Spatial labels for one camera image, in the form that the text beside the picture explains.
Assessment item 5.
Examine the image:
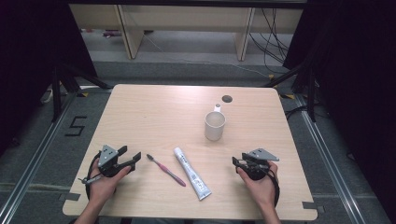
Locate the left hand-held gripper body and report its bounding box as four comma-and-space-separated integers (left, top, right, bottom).
98, 144, 136, 177

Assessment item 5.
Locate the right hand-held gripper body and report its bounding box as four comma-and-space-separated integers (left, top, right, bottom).
246, 147, 280, 181

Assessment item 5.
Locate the pink toothbrush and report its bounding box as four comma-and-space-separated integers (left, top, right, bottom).
146, 153, 187, 188

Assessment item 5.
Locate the white cup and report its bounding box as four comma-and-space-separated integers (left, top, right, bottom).
204, 104, 227, 142

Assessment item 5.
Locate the white toothpaste tube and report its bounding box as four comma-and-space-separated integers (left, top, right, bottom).
173, 147, 213, 202

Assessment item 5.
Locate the person's left hand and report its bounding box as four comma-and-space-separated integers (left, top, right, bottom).
89, 159, 133, 204

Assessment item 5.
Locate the person's right hand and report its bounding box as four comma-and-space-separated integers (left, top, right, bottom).
236, 161, 278, 209

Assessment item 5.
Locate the grey tape strip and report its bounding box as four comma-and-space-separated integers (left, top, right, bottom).
302, 201, 325, 215
59, 192, 81, 202

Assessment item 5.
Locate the black metal stand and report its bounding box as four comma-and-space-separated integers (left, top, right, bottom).
50, 63, 112, 123
262, 61, 318, 123

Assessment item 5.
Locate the pink object under desk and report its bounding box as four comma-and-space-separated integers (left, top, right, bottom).
102, 29, 123, 38

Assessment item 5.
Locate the dark curtain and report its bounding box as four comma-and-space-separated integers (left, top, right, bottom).
0, 0, 98, 157
282, 0, 396, 216

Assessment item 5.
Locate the light wooden desk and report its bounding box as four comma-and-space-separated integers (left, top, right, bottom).
68, 3, 304, 62

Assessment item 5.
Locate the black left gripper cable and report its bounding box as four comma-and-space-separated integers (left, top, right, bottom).
85, 151, 104, 201

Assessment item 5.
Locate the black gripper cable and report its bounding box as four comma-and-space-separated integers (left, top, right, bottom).
85, 151, 104, 201
264, 169, 281, 208

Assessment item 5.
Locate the silver cable plug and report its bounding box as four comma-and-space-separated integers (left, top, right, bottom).
78, 175, 103, 186

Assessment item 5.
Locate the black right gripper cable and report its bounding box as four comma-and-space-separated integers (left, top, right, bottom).
264, 169, 281, 208

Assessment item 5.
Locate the black floor cable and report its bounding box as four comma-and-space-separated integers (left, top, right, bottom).
284, 105, 310, 121

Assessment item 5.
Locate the aluminium floor rail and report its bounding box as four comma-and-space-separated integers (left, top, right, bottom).
293, 92, 368, 224
0, 90, 79, 224

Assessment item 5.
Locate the thick white cord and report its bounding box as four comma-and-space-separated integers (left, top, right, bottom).
39, 88, 56, 105

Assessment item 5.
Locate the thin white floor cable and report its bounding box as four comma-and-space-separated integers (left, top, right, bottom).
141, 31, 270, 78

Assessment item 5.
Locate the bundle of black cables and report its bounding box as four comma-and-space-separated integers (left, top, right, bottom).
248, 7, 291, 75

